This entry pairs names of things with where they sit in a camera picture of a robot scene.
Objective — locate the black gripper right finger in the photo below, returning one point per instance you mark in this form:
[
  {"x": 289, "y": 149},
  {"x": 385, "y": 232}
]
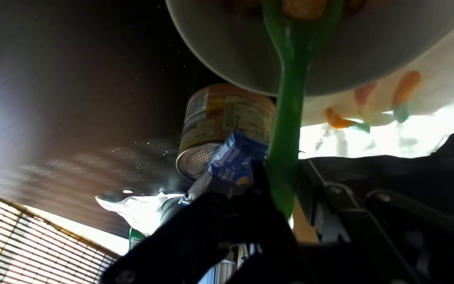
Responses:
[{"x": 395, "y": 246}]

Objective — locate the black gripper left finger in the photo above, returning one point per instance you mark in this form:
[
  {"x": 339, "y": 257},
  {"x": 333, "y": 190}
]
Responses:
[{"x": 212, "y": 242}]

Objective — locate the green plastic spoon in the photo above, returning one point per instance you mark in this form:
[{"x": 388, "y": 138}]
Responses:
[{"x": 287, "y": 131}]

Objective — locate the white and black bowl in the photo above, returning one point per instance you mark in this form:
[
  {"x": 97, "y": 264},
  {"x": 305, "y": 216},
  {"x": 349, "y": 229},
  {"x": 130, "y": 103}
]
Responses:
[{"x": 227, "y": 48}]

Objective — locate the green and white tube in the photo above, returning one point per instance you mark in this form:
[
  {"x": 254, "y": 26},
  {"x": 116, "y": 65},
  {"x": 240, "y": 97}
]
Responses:
[{"x": 134, "y": 237}]

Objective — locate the blue and silver foil wrapper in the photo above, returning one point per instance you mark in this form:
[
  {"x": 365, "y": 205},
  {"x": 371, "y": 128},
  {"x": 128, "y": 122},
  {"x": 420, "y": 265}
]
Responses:
[{"x": 235, "y": 160}]

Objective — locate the yellow labelled tin can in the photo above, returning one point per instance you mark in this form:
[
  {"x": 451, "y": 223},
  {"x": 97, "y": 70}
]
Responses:
[{"x": 221, "y": 112}]

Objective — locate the wooden window blind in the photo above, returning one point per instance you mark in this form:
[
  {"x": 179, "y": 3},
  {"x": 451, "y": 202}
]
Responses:
[{"x": 27, "y": 246}]

